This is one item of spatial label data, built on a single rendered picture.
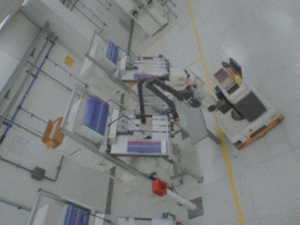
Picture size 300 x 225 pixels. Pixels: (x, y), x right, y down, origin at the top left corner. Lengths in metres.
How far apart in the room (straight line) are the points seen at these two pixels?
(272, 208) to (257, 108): 1.07
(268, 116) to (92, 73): 2.62
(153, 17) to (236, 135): 4.96
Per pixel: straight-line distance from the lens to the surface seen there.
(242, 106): 3.01
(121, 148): 3.17
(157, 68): 4.41
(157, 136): 3.29
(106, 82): 4.21
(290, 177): 3.11
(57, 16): 5.98
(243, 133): 3.25
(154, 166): 3.37
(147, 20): 7.50
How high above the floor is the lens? 2.73
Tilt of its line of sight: 31 degrees down
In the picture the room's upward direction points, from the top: 53 degrees counter-clockwise
